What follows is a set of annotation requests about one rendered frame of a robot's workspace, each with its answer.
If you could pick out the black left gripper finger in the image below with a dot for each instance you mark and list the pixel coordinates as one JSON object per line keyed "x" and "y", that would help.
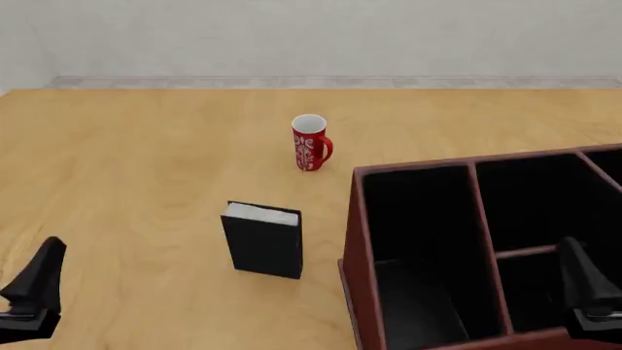
{"x": 39, "y": 277}

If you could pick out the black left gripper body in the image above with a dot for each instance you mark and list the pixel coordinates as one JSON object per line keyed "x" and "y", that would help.
{"x": 26, "y": 324}

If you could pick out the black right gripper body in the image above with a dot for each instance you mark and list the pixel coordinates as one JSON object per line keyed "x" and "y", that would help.
{"x": 595, "y": 326}

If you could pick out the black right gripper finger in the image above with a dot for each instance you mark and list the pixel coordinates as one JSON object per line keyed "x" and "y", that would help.
{"x": 588, "y": 280}

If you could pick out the red-brown desk caddy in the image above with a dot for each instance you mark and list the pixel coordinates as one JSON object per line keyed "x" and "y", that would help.
{"x": 369, "y": 255}

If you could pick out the black book with white pages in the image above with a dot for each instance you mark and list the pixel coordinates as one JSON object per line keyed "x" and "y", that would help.
{"x": 265, "y": 244}

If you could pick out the red mug with white pattern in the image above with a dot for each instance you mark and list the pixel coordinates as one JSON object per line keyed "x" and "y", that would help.
{"x": 307, "y": 149}

